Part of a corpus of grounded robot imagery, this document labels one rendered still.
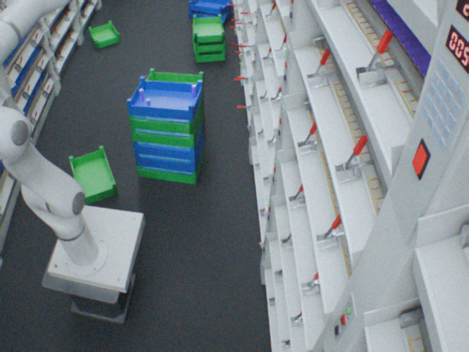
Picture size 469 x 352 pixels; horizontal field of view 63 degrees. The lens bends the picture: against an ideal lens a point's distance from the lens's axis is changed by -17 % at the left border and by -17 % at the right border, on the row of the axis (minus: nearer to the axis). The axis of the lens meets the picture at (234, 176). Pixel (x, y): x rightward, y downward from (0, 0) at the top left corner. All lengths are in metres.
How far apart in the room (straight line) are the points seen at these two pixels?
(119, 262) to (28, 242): 0.73
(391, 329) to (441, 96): 0.34
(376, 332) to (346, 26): 0.50
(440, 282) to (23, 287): 1.84
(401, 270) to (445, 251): 0.06
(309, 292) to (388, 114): 0.58
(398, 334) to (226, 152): 1.89
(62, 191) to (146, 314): 0.77
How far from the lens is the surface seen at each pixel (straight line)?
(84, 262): 1.57
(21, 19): 1.02
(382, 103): 0.60
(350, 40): 0.73
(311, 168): 1.03
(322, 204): 0.96
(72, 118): 2.76
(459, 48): 0.36
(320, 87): 0.94
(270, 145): 1.63
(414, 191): 0.44
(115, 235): 1.65
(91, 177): 2.33
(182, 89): 2.09
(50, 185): 1.22
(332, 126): 0.84
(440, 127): 0.38
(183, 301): 1.84
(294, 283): 1.29
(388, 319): 0.60
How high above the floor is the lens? 1.63
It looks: 47 degrees down
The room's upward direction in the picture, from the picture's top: 2 degrees clockwise
